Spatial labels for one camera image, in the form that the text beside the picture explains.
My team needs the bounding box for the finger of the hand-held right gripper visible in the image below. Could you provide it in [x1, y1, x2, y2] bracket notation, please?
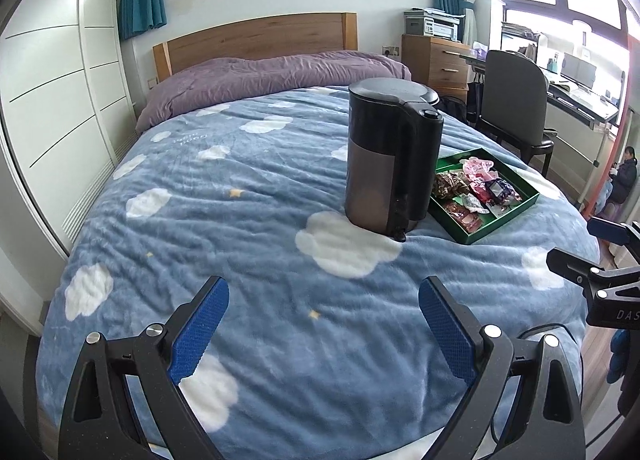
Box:
[586, 217, 640, 247]
[546, 247, 640, 301]

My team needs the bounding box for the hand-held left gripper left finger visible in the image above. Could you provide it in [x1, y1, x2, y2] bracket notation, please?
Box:
[59, 275, 231, 460]

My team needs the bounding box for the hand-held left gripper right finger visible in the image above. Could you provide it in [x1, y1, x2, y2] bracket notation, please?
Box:
[418, 275, 586, 460]

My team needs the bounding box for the green tray box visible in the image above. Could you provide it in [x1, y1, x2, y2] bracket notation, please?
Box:
[427, 149, 541, 246]

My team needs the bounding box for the blue white snack packet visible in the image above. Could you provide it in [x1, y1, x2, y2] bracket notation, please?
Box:
[482, 177, 523, 207]

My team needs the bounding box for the long red white snack packet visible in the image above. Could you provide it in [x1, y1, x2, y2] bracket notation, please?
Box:
[441, 199, 485, 233]

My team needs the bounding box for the pastel candy packet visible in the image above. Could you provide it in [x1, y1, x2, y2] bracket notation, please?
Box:
[452, 193, 491, 215]

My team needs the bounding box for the pink cartoon snack packet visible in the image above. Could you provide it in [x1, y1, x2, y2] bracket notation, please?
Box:
[460, 156, 501, 191]

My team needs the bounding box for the brown snack packet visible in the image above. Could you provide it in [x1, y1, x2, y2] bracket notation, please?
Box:
[432, 171, 473, 201]

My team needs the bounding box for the blue cloud blanket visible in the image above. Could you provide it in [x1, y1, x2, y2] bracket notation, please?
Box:
[36, 85, 606, 460]

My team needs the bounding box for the white desk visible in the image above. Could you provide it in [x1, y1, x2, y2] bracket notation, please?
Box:
[460, 53, 621, 131]

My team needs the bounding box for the dark chair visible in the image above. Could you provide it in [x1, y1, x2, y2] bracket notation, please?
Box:
[475, 49, 557, 168]

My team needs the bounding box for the dark electric kettle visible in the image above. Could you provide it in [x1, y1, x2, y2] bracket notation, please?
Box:
[344, 78, 445, 243]

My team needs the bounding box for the wooden nightstand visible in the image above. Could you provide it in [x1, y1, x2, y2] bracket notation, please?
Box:
[401, 34, 473, 91]

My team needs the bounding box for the purple pillow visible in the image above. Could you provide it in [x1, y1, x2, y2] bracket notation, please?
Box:
[135, 51, 412, 133]

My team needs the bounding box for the grey printer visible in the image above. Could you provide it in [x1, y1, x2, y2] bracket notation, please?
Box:
[404, 9, 465, 41]

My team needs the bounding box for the wooden headboard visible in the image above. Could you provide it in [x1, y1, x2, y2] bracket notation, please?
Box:
[152, 13, 359, 82]

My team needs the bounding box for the white wardrobe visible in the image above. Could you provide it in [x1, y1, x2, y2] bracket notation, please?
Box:
[0, 0, 137, 251]

